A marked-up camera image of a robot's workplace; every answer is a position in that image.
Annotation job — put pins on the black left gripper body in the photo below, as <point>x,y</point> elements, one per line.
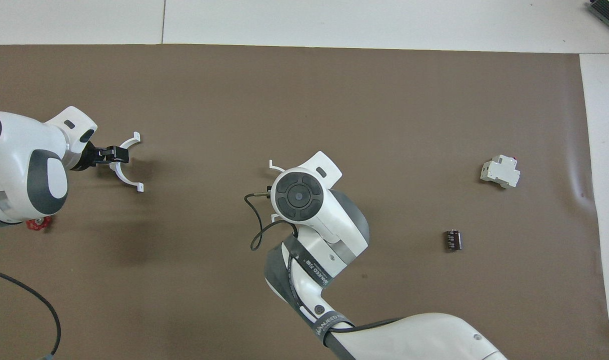
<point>89,157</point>

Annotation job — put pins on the white half pipe clamp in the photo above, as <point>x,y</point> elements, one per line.
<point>272,165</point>
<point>139,187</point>

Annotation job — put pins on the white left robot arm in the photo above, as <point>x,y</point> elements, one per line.
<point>14,165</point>

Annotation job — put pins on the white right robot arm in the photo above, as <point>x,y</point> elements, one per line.
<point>334,225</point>

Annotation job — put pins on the red handwheel yellow valve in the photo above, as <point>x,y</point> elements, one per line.
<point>37,224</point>

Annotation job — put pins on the brown paper mat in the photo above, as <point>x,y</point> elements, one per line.
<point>184,280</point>

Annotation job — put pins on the black cylindrical capacitor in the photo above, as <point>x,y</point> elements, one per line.
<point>453,240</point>

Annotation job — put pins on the white circuit breaker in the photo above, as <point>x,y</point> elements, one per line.
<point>499,172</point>

